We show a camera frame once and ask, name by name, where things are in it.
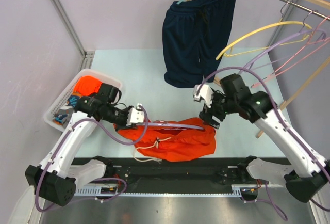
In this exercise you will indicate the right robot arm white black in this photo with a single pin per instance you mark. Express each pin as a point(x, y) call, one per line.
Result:
point(307, 172)

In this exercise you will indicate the purple notched hanger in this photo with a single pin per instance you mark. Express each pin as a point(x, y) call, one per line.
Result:
point(171, 125)

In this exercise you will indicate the aluminium frame post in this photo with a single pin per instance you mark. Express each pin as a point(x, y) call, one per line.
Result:
point(69, 26)

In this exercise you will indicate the orange shorts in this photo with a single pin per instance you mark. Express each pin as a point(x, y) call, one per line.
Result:
point(173, 145)

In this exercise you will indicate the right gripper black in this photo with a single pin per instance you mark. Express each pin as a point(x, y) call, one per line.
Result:
point(207, 113)

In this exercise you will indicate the blue patterned garment in basket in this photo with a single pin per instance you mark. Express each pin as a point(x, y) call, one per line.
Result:
point(63, 115)

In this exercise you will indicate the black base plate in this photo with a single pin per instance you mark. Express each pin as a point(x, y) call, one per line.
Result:
point(204, 175)

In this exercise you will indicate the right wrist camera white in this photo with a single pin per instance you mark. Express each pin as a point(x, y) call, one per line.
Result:
point(203, 92)

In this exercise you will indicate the navy blue shorts hanging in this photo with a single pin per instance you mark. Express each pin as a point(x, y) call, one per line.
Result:
point(193, 34)

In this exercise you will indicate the yellow hanger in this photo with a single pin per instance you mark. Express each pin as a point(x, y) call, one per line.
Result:
point(228, 50)

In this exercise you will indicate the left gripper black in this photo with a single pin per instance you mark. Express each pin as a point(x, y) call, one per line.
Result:
point(126, 109)

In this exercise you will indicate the white cable duct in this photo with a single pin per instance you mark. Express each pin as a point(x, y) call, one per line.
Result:
point(235, 191)

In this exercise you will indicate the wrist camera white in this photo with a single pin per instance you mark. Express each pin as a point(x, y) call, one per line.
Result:
point(203, 92)
point(136, 115)

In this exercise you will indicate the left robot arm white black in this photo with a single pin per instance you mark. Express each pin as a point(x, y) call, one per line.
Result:
point(53, 179)

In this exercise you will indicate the wooden clothes rack frame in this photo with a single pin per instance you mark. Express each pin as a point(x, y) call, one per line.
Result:
point(293, 66)

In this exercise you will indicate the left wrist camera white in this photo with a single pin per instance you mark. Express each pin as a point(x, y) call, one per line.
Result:
point(136, 115)

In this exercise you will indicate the white laundry basket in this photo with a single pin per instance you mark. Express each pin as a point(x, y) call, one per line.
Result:
point(66, 93)

